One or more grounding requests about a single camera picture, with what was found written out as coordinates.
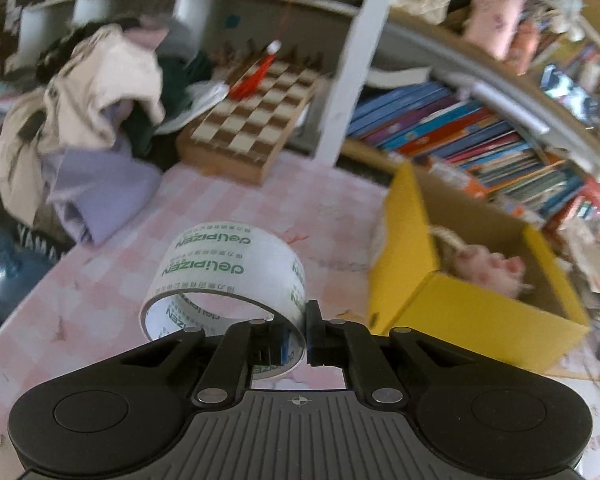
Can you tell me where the pink plush toy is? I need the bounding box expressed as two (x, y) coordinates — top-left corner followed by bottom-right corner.
(452, 245), (532, 299)

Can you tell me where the blue water bottle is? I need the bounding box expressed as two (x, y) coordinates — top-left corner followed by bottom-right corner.
(0, 231), (53, 324)

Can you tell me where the clear packing tape roll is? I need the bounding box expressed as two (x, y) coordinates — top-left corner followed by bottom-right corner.
(140, 222), (306, 379)

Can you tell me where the red tassel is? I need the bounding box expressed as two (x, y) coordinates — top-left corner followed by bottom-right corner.
(228, 40), (282, 101)

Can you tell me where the pink tumbler bottle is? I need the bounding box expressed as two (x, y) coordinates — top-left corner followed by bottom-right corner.
(463, 0), (526, 61)

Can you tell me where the wooden chess board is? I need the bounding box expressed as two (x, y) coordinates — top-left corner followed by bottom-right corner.
(175, 58), (321, 184)

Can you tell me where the lavender folded cloth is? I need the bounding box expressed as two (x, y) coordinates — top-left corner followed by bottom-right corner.
(41, 148), (162, 246)

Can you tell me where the stack of papers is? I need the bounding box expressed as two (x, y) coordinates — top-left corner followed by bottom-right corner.
(557, 217), (600, 310)

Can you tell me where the yellow cardboard box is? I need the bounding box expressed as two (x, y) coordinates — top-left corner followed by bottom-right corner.
(367, 162), (590, 373)

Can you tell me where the pile of clothes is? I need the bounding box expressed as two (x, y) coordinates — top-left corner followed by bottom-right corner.
(0, 15), (228, 237)

